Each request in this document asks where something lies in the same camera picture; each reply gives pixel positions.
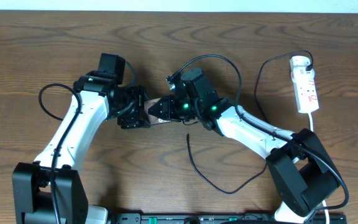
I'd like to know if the black charger cable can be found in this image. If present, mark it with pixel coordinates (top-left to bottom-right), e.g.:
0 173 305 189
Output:
186 50 314 195

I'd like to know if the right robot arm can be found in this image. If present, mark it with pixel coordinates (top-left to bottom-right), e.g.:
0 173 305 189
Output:
148 68 342 223

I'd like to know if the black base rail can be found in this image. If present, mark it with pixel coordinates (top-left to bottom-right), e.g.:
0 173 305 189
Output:
107 212 347 224

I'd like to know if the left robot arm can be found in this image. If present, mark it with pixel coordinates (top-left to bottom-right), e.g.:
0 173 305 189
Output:
12 53 150 223

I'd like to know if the white power strip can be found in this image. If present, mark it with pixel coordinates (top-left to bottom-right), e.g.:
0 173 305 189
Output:
290 55 319 114

